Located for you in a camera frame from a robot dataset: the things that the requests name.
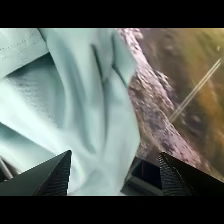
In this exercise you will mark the light blue T-shirt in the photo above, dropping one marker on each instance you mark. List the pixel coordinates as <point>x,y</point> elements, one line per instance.
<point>73,110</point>

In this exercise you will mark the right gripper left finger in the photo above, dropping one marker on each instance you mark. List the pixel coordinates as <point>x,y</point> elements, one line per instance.
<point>46,180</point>

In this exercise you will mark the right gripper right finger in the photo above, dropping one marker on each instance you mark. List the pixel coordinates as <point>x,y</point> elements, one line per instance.
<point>186,178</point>

